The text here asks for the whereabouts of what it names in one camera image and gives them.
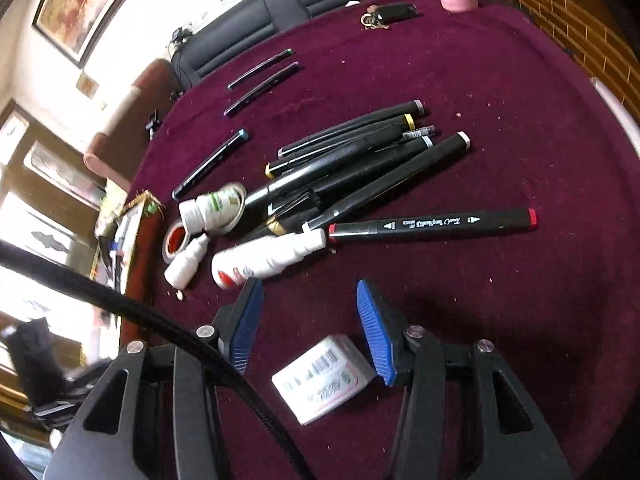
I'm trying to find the white medicine box barcode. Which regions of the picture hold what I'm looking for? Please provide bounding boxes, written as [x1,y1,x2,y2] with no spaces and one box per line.
[271,335,376,426]

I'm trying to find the small white dropper bottle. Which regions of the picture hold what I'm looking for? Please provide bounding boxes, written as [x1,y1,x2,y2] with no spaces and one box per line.
[164,234,209,290]

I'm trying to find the black tape roll red core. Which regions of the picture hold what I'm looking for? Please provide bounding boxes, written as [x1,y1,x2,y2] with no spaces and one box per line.
[162,219,191,264]

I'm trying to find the white bottle red label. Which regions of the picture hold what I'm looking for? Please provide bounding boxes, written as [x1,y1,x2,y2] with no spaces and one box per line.
[210,229,326,289]

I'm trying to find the black marker red cap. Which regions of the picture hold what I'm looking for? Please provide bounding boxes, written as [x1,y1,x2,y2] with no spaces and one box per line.
[328,208,538,242]

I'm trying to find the black marker white cap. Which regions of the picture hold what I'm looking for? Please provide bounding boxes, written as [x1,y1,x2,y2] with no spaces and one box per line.
[302,131,471,232]

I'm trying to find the black marker yellow cap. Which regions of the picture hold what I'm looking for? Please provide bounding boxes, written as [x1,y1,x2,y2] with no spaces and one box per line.
[265,114,416,179]

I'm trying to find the gold white tray box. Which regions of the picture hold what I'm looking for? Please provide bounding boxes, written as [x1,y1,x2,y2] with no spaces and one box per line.
[89,188,164,346]

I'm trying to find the white pill bottle green label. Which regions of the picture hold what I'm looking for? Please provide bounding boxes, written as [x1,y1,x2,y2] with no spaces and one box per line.
[178,190,241,236]

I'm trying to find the brown armchair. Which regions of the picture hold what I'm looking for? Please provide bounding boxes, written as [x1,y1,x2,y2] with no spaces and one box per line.
[84,58,180,192]

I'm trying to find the black marker teal cap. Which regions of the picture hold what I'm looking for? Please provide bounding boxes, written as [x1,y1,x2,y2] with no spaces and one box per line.
[171,129,250,200]

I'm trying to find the black marker grey cap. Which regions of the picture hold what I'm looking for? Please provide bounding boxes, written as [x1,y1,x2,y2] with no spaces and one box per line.
[277,100,428,158]

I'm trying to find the black marker purple cap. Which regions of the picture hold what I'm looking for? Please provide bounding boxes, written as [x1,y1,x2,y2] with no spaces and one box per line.
[222,62,300,117]

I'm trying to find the black marker green cap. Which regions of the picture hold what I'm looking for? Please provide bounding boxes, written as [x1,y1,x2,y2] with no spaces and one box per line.
[227,48,294,90]

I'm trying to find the framed horse painting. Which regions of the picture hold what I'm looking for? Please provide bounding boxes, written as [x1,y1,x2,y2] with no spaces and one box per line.
[32,0,126,68]

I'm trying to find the black leather sofa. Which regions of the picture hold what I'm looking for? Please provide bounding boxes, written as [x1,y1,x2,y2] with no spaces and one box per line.
[171,0,355,89]

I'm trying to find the black braided cable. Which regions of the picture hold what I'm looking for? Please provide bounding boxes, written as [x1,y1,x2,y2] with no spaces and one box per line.
[0,238,317,480]

